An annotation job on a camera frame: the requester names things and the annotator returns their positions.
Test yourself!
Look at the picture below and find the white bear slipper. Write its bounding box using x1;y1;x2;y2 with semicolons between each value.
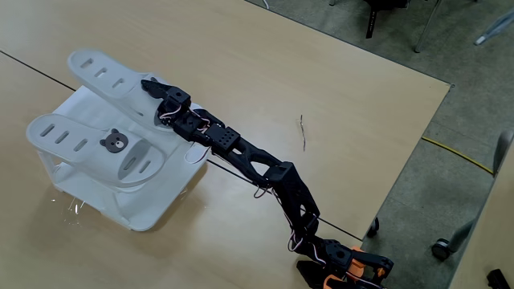
26;113;167;189
67;48;194;136

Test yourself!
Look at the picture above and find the white two-tier plastic box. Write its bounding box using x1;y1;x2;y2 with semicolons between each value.
31;75;209;233

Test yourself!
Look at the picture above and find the black chair leg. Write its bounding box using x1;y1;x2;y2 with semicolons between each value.
364;0;410;39

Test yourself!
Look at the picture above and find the metal chair leg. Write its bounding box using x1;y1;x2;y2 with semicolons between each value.
414;0;445;54

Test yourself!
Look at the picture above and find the black chair caster wheel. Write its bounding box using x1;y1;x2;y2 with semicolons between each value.
431;238;453;262

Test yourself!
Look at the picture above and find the grey chair base leg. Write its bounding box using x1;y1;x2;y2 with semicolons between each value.
448;218;475;254

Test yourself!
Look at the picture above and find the pale long wrapped object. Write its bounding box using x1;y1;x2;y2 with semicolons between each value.
475;8;514;46

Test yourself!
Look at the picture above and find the small black object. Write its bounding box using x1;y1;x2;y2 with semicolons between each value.
486;268;511;289

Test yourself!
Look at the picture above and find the thin dark wire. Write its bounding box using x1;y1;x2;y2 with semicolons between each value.
299;114;307;153

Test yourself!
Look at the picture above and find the yellow floor cable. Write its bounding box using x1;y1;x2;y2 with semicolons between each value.
421;136;496;176

